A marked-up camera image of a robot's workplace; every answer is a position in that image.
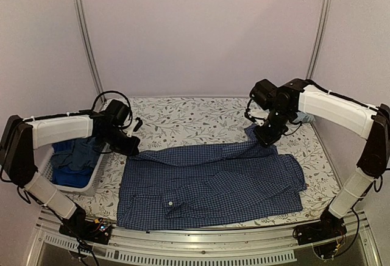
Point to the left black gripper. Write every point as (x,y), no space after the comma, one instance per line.
(132,149)

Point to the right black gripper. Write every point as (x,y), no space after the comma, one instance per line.
(265,140)

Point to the light blue t-shirt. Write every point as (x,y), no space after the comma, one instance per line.
(303,118)

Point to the dark blue checkered shirt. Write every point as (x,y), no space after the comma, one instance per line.
(198,186)

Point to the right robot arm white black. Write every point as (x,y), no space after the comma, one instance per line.
(368,123)

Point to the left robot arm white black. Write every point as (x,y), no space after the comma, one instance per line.
(26,148)

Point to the white plastic laundry basket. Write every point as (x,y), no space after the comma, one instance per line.
(90,188)

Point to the slate blue garment in basket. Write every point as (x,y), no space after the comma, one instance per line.
(77,154)

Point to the floral patterned table mat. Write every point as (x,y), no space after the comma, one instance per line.
(169,122)

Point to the bright blue garment in basket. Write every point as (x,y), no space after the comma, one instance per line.
(68,178)

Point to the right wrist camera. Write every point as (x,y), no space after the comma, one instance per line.
(256,116)

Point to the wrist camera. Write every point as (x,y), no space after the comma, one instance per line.
(256,116)
(135,125)

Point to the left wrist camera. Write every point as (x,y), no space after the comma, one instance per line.
(135,125)

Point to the front aluminium rail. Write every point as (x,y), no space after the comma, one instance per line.
(270,245)

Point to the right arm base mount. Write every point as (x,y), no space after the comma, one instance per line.
(319,231)

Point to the right aluminium frame post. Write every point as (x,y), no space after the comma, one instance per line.
(319,37)

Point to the aluminium frame post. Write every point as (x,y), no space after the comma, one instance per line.
(82,22)
(319,37)

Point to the left aluminium frame post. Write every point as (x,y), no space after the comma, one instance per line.
(82,22)

